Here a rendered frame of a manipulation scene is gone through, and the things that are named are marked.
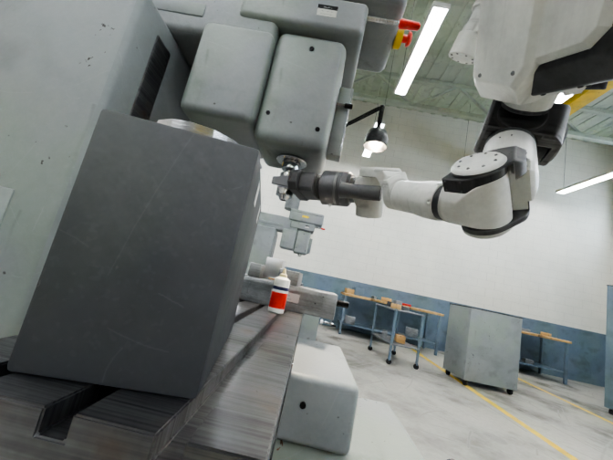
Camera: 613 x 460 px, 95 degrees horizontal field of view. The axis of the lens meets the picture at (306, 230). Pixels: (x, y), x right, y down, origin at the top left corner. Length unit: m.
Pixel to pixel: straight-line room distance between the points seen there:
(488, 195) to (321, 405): 0.46
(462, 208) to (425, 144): 8.20
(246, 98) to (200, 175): 0.56
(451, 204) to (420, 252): 7.28
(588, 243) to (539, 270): 1.51
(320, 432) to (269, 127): 0.66
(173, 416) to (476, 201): 0.47
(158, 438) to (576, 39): 0.63
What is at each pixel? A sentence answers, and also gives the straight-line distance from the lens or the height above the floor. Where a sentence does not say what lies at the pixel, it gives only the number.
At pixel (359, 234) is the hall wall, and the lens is 7.44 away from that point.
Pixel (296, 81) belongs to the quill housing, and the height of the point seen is 1.48.
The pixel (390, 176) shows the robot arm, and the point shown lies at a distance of 0.63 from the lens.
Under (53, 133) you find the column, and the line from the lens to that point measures 0.77.
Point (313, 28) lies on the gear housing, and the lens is 0.90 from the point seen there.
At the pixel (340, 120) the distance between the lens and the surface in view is 0.84.
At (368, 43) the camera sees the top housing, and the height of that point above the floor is 1.73.
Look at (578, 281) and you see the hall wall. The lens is 9.86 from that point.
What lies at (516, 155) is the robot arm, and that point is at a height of 1.25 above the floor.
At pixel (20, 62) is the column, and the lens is 0.91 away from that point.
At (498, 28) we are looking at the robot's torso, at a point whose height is 1.49.
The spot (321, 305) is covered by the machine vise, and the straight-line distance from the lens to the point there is 0.82.
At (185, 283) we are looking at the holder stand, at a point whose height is 0.98.
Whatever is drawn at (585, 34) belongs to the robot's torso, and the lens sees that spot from 0.59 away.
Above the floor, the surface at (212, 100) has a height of 1.37.
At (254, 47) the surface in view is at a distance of 0.86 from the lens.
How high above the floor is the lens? 1.00
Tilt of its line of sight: 10 degrees up
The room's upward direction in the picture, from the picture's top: 12 degrees clockwise
